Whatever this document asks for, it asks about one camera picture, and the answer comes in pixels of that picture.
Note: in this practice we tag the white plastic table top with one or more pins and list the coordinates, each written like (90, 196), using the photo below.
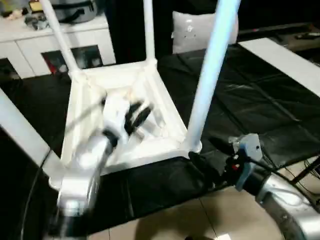
(162, 137)

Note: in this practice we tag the white plastic table leg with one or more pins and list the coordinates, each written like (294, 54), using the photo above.
(150, 30)
(22, 130)
(60, 37)
(212, 75)

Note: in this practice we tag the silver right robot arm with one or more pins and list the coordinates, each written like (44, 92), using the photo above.
(282, 200)

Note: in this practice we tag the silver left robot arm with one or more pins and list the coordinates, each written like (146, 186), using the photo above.
(85, 170)

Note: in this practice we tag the black work mat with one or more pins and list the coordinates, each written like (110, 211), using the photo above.
(250, 87)

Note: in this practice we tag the dark rounded robot torso part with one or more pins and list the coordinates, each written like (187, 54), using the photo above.
(198, 237)

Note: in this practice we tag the black furniture with yellow label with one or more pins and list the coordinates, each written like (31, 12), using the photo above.
(130, 30)

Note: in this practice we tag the white glass-door cabinet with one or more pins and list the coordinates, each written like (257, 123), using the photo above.
(87, 37)

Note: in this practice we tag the grey cushion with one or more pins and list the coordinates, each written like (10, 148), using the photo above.
(190, 30)

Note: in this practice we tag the white flat board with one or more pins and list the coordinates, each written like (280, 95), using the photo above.
(282, 62)

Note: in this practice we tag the grey bag with black trim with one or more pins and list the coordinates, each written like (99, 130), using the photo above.
(75, 12)

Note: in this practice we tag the black bar with red light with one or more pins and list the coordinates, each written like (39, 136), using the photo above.
(272, 28)

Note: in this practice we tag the black tangled item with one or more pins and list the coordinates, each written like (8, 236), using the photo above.
(36, 22)

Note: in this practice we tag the small yellow black box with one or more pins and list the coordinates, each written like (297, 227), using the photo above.
(37, 6)

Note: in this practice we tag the beige plush toy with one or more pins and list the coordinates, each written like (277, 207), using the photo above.
(13, 14)

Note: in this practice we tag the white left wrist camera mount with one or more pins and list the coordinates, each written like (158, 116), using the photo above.
(117, 112)

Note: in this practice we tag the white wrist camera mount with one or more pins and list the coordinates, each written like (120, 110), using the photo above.
(117, 112)
(251, 147)

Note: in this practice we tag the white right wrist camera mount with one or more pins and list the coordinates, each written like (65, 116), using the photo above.
(251, 147)

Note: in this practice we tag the black metal table frame leg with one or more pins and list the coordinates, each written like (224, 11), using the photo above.
(306, 170)

